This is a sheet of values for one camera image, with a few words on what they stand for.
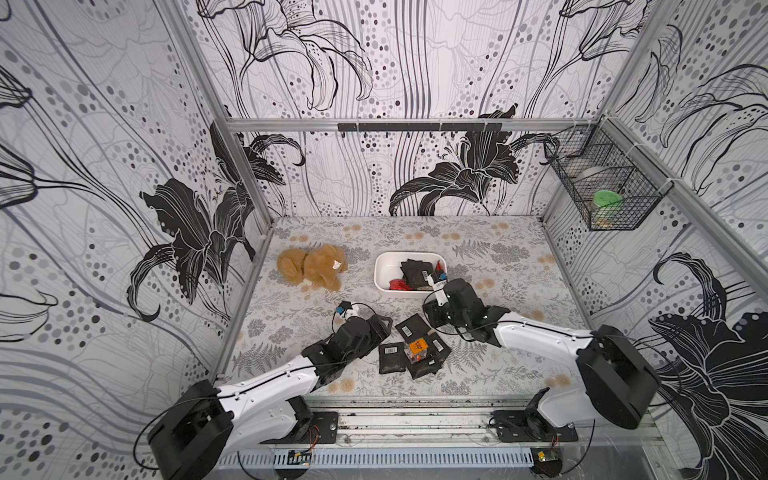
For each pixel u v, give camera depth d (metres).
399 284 0.96
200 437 0.40
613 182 0.79
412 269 0.98
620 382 0.42
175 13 0.68
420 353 0.83
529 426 0.65
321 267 0.93
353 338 0.62
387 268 1.03
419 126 0.92
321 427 0.73
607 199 0.79
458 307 0.67
